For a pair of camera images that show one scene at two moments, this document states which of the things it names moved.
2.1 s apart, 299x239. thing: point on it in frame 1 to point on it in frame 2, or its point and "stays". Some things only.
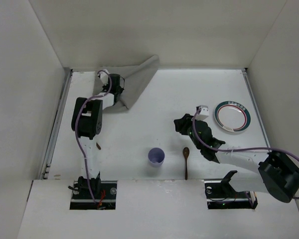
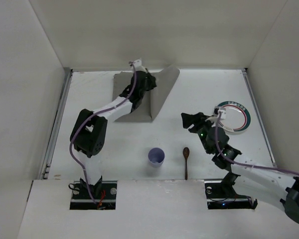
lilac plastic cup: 156,157 stays
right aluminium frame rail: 244,72 stays
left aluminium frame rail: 47,164 stays
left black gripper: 118,90 to 146,81
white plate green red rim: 232,116 stays
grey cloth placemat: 136,77 to 151,100
